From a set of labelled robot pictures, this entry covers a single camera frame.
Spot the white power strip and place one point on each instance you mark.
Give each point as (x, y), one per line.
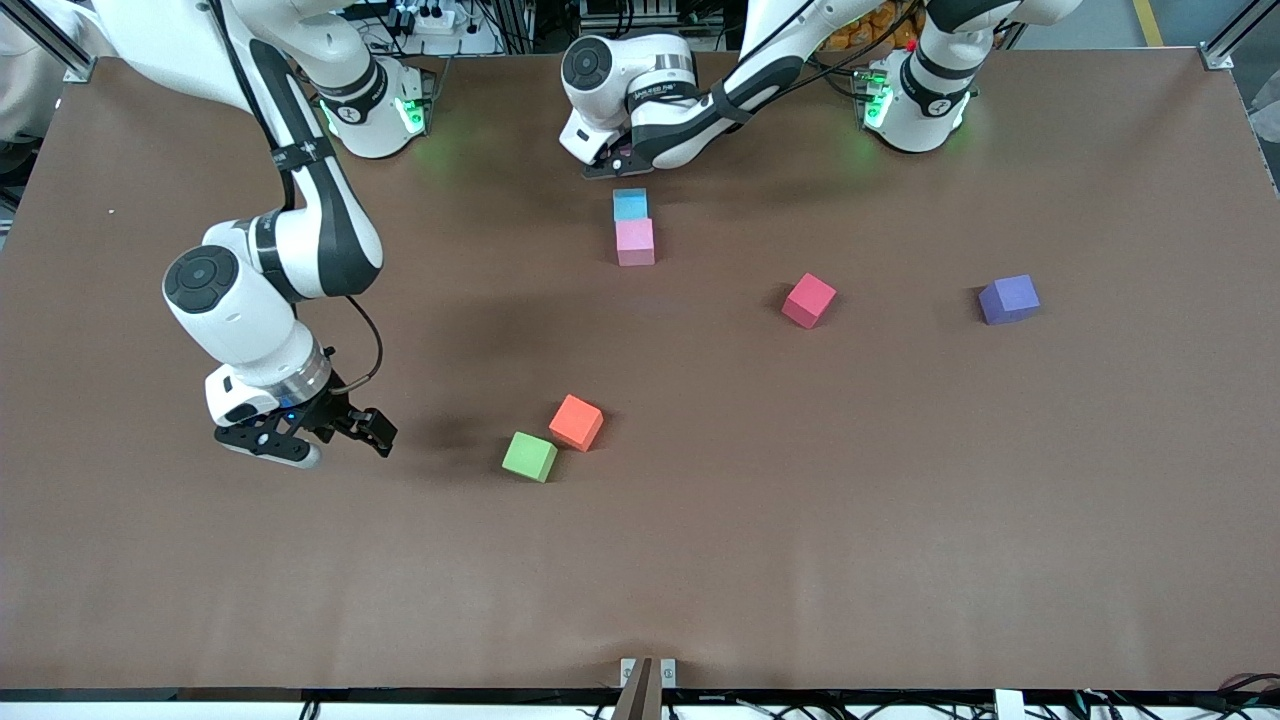
(432, 18)

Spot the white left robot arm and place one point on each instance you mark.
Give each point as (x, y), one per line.
(650, 75)

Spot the pink foam cube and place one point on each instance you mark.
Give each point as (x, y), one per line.
(635, 244)

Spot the orange foam cube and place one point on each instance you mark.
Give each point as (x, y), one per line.
(576, 422)

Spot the silver aluminium frame profile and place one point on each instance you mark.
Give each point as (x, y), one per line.
(1216, 58)
(75, 62)

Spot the blue foam cube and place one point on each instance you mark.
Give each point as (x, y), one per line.
(630, 204)

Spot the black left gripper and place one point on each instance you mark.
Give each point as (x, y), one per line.
(620, 141)

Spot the electrical control unit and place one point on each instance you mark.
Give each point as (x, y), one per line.
(620, 15)

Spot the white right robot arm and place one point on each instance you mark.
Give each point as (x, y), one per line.
(250, 320)

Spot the silver mounting plate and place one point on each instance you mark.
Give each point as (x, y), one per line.
(668, 672)

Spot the white tag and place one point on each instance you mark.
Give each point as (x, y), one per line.
(1010, 705)

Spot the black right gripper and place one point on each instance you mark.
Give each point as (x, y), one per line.
(333, 414)

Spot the red foam cube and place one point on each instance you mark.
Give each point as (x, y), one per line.
(808, 300)

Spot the brown camera pole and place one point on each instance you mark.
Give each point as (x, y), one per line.
(640, 700)

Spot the pile of orange objects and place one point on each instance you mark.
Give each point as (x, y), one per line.
(860, 35)

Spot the green foam cube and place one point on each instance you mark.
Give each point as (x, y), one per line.
(529, 457)

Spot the purple foam cube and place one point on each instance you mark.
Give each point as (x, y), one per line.
(1008, 300)

